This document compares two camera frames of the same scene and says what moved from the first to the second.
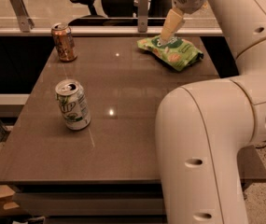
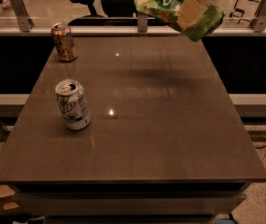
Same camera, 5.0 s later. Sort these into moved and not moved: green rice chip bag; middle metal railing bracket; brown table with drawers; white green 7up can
Moved: green rice chip bag
Not moved: brown table with drawers; white green 7up can; middle metal railing bracket
